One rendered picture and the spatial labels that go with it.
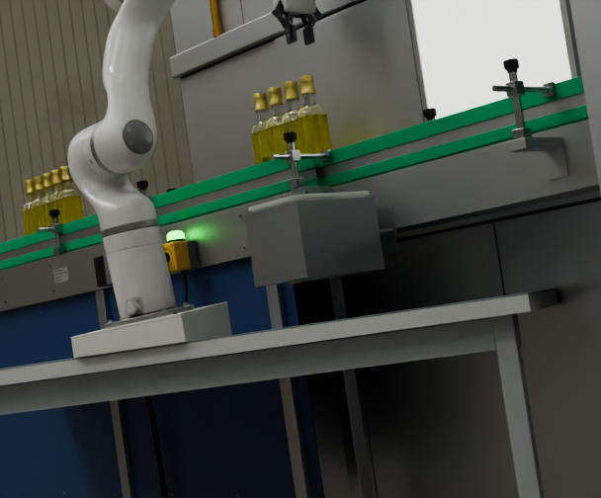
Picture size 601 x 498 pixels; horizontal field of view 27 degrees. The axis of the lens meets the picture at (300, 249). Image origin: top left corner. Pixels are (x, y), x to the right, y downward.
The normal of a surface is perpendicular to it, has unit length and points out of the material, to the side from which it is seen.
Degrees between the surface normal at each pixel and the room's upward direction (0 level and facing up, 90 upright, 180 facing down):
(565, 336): 90
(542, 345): 90
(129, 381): 90
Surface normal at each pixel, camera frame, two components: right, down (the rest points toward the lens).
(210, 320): 0.94, -0.15
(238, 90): -0.75, 0.07
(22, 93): -0.32, -0.01
